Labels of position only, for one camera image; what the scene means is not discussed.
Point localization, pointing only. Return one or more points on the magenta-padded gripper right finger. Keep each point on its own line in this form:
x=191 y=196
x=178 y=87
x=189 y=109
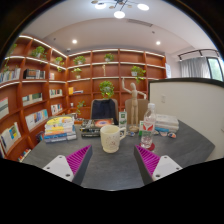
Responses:
x=165 y=166

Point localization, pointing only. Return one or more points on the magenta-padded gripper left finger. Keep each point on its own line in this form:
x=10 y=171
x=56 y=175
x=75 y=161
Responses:
x=60 y=166

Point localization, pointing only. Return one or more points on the clear plastic water bottle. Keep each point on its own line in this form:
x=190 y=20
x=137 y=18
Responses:
x=148 y=130

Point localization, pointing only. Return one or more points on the flat round red coaster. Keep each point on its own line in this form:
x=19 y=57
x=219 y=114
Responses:
x=153 y=147

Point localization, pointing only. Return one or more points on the stack of white books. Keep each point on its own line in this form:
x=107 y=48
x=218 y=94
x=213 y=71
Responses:
x=167 y=121

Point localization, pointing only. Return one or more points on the green and white box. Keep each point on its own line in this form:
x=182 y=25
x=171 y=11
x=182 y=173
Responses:
x=140 y=126
x=123 y=120

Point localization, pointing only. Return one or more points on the cream printed mug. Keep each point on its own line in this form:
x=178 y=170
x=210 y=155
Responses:
x=110 y=140

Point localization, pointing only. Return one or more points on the wooden artist mannequin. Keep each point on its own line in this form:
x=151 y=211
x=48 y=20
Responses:
x=133 y=106

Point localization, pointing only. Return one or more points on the chair with dark jacket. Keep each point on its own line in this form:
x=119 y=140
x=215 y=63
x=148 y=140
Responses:
x=104 y=111

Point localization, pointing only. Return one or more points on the wooden shelf unit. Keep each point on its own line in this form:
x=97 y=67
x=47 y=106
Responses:
x=40 y=83

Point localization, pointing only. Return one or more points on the grey curtain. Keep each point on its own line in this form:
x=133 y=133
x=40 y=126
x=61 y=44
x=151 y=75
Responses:
x=194 y=67

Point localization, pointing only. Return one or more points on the window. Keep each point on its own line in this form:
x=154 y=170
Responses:
x=216 y=69

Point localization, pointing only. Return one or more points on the multi-bulb ceiling lamp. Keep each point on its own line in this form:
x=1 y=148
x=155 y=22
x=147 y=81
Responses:
x=119 y=10

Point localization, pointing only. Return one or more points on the white wall socket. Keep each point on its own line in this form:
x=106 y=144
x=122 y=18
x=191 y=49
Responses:
x=163 y=99

